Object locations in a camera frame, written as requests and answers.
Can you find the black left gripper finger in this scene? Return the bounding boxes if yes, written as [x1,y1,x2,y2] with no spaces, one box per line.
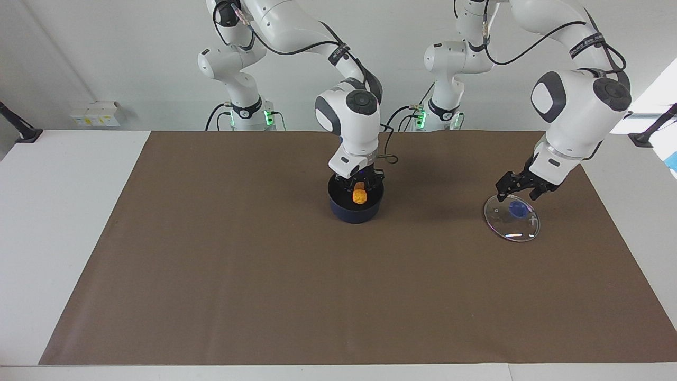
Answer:
[529,182,559,201]
[496,170,530,203]

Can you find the glass lid with purple knob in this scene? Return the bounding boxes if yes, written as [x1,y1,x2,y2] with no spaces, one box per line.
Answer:
[483,194,541,243]

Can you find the black stand clamp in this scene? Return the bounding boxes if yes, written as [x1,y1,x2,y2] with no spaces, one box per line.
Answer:
[0,101,43,144]
[628,103,677,148]

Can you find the brown table mat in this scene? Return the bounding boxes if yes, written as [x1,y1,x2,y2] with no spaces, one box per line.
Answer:
[39,131,677,366]

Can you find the dark saucepan with purple handle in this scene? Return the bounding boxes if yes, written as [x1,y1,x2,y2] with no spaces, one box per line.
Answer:
[328,172,386,224]

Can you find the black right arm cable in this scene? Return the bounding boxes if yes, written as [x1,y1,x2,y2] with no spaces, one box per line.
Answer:
[212,0,400,165]

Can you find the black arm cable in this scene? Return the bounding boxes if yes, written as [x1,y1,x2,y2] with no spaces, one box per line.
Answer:
[479,0,628,75]
[212,0,400,165]

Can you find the black left base cable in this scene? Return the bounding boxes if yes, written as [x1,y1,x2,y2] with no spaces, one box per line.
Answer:
[386,103,425,133]

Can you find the black base cable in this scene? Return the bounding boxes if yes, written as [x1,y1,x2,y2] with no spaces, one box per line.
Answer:
[205,103,234,131]
[386,103,425,133]

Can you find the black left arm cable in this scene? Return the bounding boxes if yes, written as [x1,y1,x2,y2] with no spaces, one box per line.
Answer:
[479,0,628,75]

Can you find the black right base cable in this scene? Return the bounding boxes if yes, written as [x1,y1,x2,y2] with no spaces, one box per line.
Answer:
[205,103,234,131]

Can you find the white wall socket box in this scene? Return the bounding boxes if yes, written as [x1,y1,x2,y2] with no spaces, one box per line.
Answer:
[70,101,125,128]

